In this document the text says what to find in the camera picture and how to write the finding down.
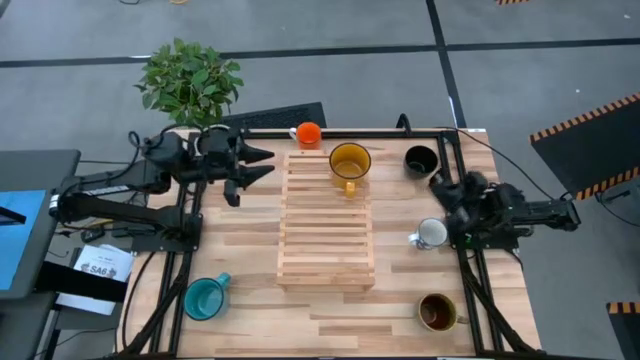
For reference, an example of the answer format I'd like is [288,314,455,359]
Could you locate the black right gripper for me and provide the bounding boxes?
[428,170,490,233]

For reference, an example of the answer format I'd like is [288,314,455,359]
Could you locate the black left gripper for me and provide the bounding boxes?
[192,127,277,190]

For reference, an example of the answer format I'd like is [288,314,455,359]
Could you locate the teal mug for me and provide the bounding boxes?
[183,272,233,322]

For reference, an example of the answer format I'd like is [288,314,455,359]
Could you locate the white mug with blue flowers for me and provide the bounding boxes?
[407,217,450,251]

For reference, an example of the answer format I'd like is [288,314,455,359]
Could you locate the wooden slatted rack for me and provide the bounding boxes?
[275,149,377,294]

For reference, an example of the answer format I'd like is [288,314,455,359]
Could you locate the yellow mug with black rim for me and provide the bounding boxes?
[328,142,373,199]

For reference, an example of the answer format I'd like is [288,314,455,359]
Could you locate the green leafy potted plant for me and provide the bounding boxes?
[133,37,246,129]

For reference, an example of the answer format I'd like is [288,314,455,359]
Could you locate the brown mug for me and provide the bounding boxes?
[417,292,471,333]

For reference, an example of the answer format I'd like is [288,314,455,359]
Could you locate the large hazard-striped black floor mat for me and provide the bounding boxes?
[529,92,640,202]

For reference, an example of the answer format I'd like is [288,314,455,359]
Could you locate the black power adapter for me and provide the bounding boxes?
[79,227,107,245]

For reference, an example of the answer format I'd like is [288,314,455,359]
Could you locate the white printed paper sheet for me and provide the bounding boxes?
[72,243,136,282]

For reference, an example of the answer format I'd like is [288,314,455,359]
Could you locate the grey side desk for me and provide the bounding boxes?
[0,148,82,360]

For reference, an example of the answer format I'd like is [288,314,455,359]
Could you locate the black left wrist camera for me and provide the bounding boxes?
[223,178,243,209]

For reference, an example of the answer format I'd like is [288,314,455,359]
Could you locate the orange mug with white handle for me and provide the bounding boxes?
[288,121,323,151]

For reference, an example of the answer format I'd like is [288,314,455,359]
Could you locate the black floor cable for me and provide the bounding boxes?
[593,188,640,229]

